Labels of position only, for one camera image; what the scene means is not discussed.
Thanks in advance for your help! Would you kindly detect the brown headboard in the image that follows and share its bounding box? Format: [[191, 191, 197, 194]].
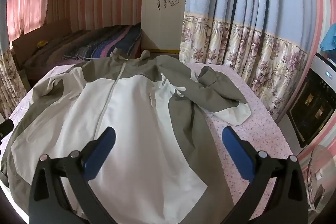
[[11, 18, 72, 67]]

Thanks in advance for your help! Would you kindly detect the standing fan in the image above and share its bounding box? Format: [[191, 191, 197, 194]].
[[299, 144, 336, 211]]

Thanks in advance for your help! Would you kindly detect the low maroon bed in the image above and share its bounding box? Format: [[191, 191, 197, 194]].
[[24, 25, 143, 83]]

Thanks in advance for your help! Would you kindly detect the blue cloth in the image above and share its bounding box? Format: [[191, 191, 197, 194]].
[[321, 26, 336, 51]]

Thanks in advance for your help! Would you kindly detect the striped bed blanket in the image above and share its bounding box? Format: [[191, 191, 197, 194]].
[[25, 24, 142, 75]]

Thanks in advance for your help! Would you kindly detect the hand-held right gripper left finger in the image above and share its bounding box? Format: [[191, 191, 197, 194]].
[[28, 126, 117, 224]]

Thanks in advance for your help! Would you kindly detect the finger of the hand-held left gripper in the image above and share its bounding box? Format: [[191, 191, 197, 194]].
[[0, 119, 14, 140]]

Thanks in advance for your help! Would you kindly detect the pink window curtain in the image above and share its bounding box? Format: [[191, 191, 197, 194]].
[[6, 0, 50, 35]]

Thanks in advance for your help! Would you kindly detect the olive and white jacket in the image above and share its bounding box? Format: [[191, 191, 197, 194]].
[[0, 49, 251, 218]]

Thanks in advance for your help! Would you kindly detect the pink floral table sheet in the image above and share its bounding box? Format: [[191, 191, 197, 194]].
[[5, 61, 296, 214]]

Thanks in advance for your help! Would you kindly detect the white wardrobe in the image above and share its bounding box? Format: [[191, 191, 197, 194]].
[[140, 0, 192, 51]]

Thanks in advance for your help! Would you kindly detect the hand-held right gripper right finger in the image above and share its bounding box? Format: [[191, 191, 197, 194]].
[[222, 126, 308, 224]]

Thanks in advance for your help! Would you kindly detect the black oven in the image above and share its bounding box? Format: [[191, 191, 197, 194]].
[[286, 52, 336, 148]]

